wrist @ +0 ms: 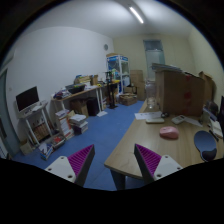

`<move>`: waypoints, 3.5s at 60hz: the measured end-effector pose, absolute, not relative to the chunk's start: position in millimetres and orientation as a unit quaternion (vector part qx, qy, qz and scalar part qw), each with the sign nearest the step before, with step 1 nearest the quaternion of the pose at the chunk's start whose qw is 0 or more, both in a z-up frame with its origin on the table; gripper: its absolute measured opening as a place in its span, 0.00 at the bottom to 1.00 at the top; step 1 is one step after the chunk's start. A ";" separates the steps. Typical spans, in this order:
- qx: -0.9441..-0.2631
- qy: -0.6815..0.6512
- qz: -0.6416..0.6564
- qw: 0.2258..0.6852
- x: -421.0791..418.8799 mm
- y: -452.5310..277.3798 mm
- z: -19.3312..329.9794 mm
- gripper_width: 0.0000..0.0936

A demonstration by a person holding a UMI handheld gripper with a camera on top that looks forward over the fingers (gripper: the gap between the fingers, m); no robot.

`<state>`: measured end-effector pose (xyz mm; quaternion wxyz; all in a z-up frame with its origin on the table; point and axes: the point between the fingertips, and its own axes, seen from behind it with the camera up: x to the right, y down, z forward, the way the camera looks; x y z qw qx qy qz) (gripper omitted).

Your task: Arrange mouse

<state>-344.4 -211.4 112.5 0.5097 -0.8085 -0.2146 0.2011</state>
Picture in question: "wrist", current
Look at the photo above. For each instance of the open cardboard box on floor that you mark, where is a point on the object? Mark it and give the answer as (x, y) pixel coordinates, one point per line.
(128, 99)

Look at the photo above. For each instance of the black monitor screen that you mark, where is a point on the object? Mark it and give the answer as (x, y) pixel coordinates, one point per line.
(27, 98)

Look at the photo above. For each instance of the ceiling fluorescent light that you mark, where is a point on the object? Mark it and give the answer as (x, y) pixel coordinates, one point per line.
(135, 13)

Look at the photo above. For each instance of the black tall stand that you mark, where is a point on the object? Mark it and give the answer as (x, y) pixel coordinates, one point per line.
(110, 90)

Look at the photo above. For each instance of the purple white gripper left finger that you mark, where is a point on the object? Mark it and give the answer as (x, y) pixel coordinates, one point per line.
(75, 167)

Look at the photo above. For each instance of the large cardboard box on table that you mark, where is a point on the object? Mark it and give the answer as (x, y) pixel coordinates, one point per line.
(178, 93)

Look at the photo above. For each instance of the clear glass jar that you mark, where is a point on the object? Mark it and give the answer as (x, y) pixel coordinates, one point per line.
(150, 87)

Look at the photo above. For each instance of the grey door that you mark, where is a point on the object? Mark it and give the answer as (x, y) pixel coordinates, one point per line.
(154, 54)

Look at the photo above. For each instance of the pink computer mouse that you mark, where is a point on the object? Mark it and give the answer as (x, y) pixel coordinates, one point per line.
(169, 132)

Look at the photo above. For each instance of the white flat box on table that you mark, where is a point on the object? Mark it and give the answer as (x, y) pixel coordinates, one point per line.
(155, 121)

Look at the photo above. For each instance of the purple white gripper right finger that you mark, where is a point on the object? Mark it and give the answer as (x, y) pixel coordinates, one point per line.
(153, 166)

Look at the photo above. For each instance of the blue mouse pad wrist rest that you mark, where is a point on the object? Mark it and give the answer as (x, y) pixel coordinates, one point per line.
(206, 145)

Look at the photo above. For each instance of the stack of books on floor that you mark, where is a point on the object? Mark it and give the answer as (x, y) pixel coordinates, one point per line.
(78, 123)

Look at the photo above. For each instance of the white small shelf stand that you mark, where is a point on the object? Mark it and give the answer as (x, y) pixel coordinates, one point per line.
(38, 126)

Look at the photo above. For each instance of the wooden desk by wall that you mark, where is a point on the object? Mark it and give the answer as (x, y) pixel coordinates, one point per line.
(60, 104)

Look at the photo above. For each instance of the white remote control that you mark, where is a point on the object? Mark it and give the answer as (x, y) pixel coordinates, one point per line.
(178, 120)

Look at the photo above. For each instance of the white paper sheet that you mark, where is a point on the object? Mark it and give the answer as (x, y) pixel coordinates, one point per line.
(147, 115)

